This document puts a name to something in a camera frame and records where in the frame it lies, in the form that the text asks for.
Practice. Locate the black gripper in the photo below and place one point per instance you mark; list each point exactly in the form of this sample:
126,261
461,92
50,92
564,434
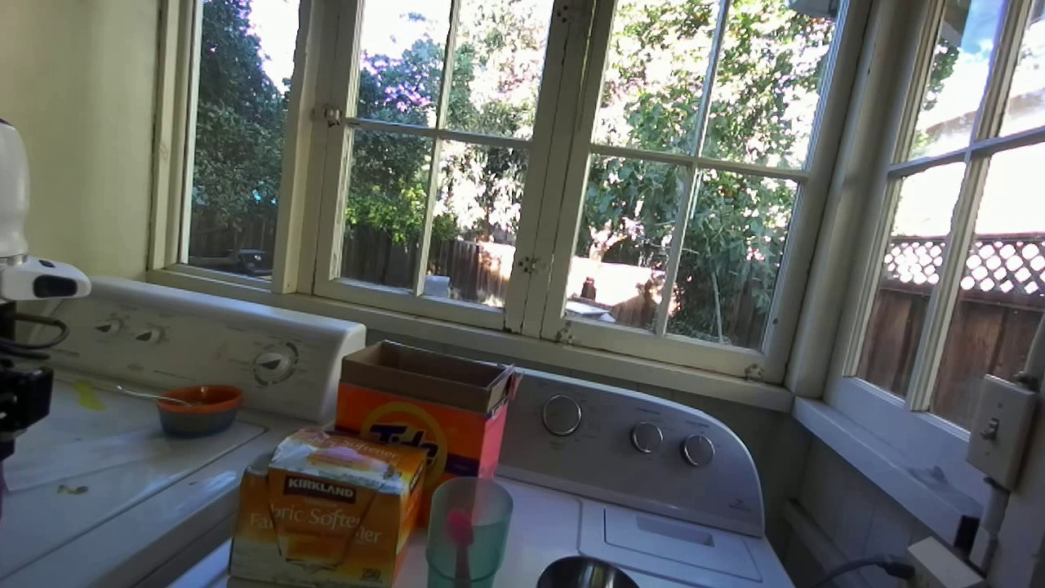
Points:
18,392

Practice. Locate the small white washer knob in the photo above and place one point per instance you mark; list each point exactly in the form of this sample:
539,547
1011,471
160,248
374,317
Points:
108,325
148,333

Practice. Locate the orange bowl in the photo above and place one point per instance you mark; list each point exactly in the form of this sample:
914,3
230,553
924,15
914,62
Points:
199,409

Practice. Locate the white washing machine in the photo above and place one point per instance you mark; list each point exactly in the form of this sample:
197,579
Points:
218,336

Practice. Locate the round washer dial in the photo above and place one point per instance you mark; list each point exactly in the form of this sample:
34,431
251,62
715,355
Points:
274,363

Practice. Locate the white framed window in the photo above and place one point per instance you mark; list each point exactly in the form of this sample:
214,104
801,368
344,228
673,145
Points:
924,326
233,163
381,208
640,239

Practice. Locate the Kirkland fabric softener box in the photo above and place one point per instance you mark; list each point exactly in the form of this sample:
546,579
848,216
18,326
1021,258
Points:
328,510

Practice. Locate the orange Tide detergent box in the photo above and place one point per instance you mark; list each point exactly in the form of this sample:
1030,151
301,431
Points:
436,428

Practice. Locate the teal translucent cup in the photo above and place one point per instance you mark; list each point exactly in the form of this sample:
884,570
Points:
467,533

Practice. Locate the large silver dryer knob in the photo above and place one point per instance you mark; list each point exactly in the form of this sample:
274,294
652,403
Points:
564,417

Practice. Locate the metal bowl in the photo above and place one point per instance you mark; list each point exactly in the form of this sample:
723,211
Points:
588,576

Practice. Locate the small silver dryer knob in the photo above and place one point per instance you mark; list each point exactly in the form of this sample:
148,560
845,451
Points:
649,440
697,451

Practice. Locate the white dryer silver panel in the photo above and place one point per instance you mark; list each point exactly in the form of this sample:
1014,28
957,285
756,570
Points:
673,542

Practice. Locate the green garden trees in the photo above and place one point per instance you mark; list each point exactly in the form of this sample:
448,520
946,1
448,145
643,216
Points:
738,184

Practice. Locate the white plug adapter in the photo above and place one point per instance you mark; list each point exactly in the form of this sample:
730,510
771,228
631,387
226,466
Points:
940,565

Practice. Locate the wooden lattice fence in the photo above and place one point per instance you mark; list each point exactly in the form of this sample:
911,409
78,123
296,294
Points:
1014,266

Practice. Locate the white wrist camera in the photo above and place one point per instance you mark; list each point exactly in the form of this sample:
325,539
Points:
45,278

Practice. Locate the white wall outlet box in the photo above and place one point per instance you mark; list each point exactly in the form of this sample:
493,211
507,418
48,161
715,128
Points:
999,428

